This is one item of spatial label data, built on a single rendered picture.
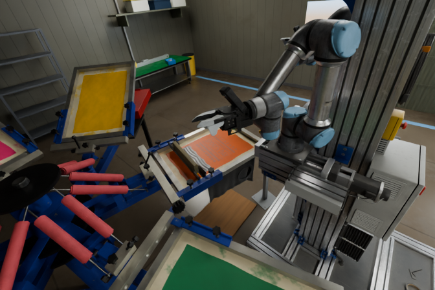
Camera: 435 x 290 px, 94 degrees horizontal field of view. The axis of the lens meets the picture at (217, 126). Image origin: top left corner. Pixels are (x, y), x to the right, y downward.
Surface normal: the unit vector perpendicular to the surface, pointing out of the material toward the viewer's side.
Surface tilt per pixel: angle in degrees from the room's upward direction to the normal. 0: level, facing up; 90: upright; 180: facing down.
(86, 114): 32
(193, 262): 0
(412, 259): 0
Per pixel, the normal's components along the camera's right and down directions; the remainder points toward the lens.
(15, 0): 0.76, 0.30
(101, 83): -0.03, -0.43
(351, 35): 0.42, 0.34
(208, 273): -0.08, -0.83
